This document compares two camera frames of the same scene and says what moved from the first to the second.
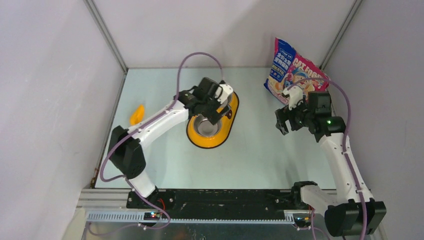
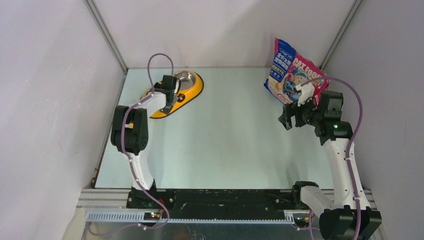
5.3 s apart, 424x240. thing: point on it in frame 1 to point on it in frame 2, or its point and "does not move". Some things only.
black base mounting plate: (218, 201) does not move
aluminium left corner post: (100, 20) does not move
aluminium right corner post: (340, 34) does not move
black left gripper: (214, 116) to (166, 109)
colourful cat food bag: (288, 68) does not move
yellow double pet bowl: (201, 132) to (192, 84)
